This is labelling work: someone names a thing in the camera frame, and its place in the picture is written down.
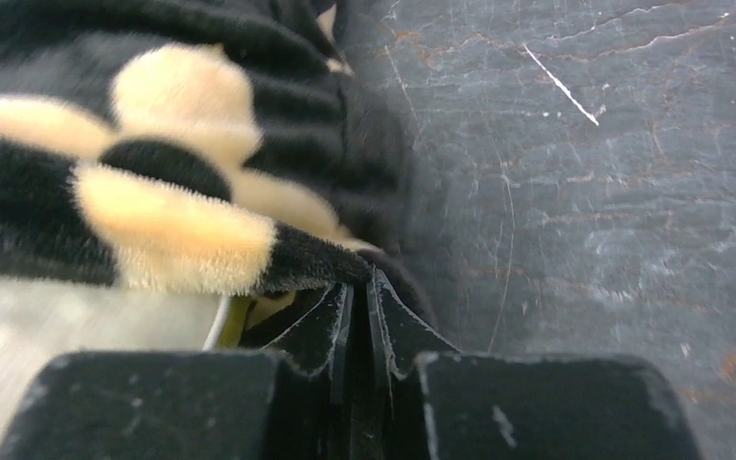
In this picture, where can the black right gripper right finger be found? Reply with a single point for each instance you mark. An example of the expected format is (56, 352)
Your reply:
(442, 403)

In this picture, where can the white yellow pillow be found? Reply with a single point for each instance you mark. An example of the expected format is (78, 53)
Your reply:
(43, 320)

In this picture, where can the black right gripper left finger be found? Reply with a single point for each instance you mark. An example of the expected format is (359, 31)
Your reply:
(279, 396)

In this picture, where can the black floral pillowcase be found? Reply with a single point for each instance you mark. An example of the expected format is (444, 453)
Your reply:
(214, 147)

